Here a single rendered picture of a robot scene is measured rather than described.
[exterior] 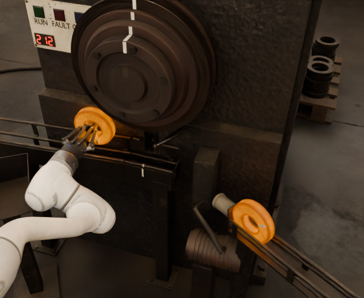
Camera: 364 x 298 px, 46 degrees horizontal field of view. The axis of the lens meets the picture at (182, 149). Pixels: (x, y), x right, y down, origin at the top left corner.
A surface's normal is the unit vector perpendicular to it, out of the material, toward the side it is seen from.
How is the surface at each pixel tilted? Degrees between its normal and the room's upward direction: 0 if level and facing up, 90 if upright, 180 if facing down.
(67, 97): 0
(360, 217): 0
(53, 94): 0
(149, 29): 32
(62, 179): 39
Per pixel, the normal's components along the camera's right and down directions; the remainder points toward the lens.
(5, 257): 0.73, -0.66
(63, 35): -0.30, 0.60
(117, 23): -0.35, -0.44
